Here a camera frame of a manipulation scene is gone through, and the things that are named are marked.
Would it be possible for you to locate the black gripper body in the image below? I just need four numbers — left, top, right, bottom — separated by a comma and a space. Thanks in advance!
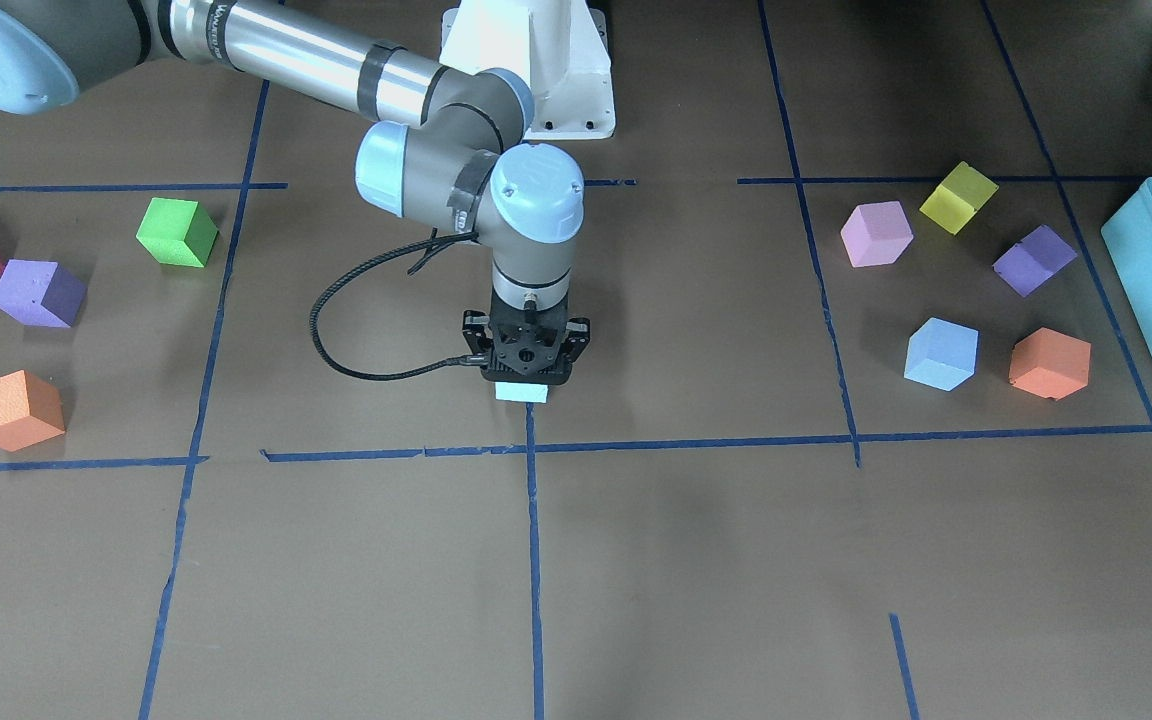
463, 296, 591, 386

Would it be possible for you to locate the blue foam block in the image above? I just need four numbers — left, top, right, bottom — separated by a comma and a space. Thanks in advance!
902, 316, 980, 391
494, 382, 550, 404

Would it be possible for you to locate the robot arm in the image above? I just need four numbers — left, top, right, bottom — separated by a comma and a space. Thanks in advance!
0, 1, 591, 387

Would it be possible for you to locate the green foam block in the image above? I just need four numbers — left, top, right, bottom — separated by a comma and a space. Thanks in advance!
134, 197, 219, 268

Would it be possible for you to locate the pink foam block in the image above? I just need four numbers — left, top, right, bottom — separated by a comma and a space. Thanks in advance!
840, 200, 914, 268

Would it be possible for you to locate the yellow foam block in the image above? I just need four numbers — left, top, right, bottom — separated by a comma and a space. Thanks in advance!
919, 161, 998, 234

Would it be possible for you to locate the purple foam block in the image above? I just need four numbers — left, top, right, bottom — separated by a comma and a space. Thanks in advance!
0, 259, 88, 328
992, 225, 1076, 300

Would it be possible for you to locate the orange foam block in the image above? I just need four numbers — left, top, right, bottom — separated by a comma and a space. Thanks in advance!
0, 370, 67, 452
1007, 328, 1092, 400

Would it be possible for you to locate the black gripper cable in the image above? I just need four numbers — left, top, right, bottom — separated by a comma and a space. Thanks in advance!
309, 229, 493, 382

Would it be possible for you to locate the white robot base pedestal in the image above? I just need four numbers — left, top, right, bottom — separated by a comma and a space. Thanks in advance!
439, 1, 617, 142

